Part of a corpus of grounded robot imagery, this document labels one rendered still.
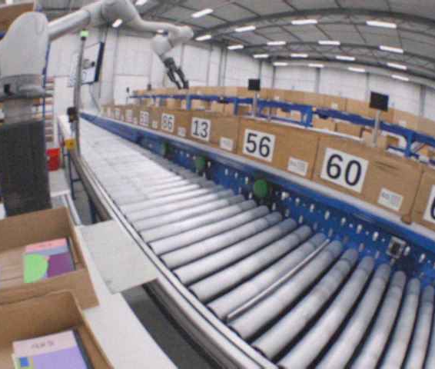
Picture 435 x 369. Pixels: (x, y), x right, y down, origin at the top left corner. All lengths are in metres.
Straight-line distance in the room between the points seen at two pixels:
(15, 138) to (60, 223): 0.28
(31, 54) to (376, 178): 1.09
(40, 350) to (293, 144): 0.93
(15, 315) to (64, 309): 0.10
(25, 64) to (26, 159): 0.27
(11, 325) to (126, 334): 0.22
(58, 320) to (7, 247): 0.34
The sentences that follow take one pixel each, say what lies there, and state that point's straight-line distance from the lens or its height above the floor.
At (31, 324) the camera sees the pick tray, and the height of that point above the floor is 0.79.
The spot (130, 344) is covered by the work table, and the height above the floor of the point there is 0.75.
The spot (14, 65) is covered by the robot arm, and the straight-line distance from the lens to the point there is 0.74.
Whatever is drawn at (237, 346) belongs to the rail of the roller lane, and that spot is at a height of 0.74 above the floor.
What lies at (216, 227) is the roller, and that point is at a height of 0.75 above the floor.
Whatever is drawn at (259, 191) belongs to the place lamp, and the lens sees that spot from 0.91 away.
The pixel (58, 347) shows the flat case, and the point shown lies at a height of 0.80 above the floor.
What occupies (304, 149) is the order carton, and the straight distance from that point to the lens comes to 0.87.
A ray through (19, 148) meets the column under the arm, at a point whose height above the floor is 1.01.
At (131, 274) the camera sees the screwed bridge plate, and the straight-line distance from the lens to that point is 0.55.
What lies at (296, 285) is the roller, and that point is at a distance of 0.57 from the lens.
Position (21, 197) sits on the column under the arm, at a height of 0.86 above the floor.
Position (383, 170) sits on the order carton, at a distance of 0.78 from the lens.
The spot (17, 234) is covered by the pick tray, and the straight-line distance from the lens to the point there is 0.70.
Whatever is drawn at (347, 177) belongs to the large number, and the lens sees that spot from 0.81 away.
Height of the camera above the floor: 1.12
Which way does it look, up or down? 20 degrees down
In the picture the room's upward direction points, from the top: 6 degrees clockwise
